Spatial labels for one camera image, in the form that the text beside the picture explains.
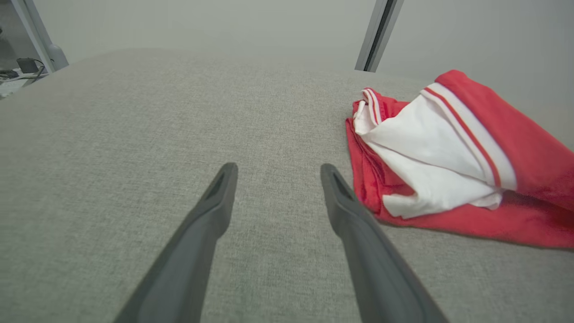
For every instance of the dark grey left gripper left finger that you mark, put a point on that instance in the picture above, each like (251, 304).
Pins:
(179, 269)

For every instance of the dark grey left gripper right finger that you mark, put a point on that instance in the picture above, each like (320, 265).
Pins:
(381, 278)

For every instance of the red white basketball jersey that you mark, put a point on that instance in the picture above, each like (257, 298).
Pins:
(515, 134)

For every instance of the black power adapter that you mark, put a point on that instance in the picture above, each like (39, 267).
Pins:
(28, 65)

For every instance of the grey partition post with slot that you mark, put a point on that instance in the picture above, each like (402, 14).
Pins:
(372, 36)

